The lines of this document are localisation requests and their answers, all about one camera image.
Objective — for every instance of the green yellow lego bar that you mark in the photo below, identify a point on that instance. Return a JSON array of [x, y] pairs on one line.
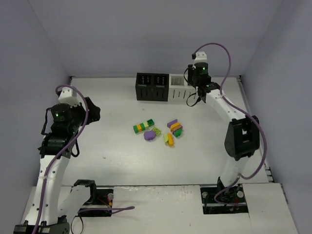
[[141, 127]]

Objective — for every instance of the purple curved lego top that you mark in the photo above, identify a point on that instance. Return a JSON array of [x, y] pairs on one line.
[[169, 124]]

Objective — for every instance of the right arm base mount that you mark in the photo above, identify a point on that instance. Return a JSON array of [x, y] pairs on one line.
[[230, 202]]

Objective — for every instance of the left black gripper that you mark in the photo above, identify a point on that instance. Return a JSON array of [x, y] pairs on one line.
[[90, 112]]

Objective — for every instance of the black slotted double container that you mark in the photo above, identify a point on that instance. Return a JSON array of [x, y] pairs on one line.
[[152, 87]]

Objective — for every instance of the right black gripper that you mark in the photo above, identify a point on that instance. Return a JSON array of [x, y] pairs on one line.
[[200, 90]]

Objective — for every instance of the white slotted double container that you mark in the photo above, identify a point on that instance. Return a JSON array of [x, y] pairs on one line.
[[179, 89]]

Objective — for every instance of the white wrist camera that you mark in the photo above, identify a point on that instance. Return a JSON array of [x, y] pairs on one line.
[[199, 57], [69, 96]]

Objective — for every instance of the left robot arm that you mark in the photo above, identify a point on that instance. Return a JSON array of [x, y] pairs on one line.
[[46, 215]]

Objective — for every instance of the lime green lego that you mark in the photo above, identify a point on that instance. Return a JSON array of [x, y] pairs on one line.
[[156, 130]]

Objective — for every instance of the yellow curved lego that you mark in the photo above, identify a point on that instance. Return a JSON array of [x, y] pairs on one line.
[[177, 124]]

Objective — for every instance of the purple rounded lego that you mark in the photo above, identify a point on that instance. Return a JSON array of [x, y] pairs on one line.
[[149, 135]]

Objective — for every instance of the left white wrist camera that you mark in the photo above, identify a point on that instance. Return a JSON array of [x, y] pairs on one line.
[[69, 96]]

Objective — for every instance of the dark green lego piece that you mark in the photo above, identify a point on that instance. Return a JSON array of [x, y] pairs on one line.
[[178, 133]]

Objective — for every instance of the pink patterned lego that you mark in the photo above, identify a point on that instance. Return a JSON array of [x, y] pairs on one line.
[[175, 129]]

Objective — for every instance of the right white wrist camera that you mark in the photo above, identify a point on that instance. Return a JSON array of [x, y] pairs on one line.
[[199, 57]]

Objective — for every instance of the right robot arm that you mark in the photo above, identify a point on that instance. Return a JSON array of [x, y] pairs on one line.
[[243, 135]]

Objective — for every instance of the yellow orange lego brick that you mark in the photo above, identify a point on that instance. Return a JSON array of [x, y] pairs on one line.
[[170, 139]]

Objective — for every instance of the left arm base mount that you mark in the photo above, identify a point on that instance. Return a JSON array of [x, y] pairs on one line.
[[97, 198]]

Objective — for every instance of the pale green lego brick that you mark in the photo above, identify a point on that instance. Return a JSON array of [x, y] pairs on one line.
[[165, 137]]

